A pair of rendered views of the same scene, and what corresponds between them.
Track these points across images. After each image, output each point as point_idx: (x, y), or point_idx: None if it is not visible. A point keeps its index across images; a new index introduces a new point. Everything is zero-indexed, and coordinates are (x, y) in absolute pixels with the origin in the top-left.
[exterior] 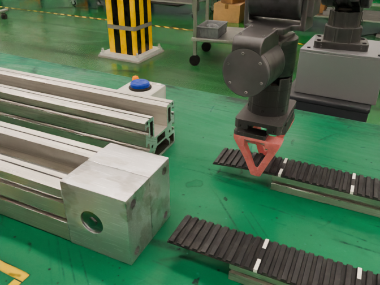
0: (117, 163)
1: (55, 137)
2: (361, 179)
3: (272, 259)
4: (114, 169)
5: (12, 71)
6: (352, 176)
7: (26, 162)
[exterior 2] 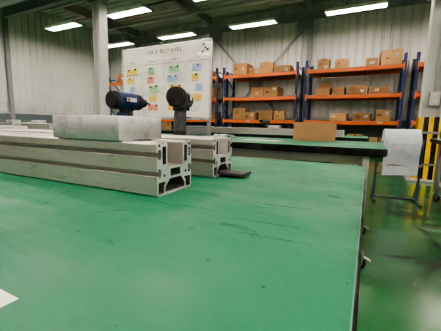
0: (3, 125)
1: (15, 129)
2: None
3: None
4: (6, 125)
5: (2, 133)
6: None
7: (34, 129)
